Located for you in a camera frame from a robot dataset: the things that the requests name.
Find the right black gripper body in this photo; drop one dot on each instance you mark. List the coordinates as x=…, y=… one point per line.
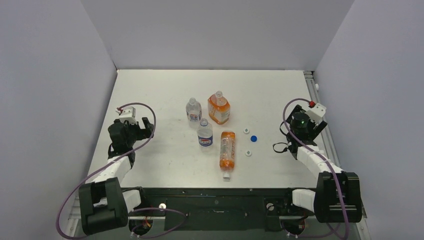
x=313, y=126

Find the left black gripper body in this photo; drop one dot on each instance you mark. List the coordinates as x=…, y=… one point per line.
x=135, y=133

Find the clear water bottle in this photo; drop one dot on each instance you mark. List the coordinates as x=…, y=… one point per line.
x=193, y=112

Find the small blue bottle cap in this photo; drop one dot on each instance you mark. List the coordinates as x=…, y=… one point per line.
x=253, y=138

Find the blue cap pepsi bottle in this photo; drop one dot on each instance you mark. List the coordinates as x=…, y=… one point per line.
x=205, y=134

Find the wide orange drink bottle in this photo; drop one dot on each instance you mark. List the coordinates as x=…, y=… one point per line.
x=219, y=108

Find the slim orange drink bottle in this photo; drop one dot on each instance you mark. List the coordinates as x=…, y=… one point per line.
x=227, y=154

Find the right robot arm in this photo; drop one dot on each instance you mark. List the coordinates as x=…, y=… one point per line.
x=337, y=195

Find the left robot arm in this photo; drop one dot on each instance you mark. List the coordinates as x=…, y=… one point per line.
x=103, y=205

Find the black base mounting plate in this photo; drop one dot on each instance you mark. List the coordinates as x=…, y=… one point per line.
x=217, y=209

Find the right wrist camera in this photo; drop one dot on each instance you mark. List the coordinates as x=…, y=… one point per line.
x=316, y=112

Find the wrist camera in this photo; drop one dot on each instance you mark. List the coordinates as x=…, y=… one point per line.
x=127, y=115
x=316, y=112

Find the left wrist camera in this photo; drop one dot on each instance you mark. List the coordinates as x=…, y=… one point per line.
x=127, y=115

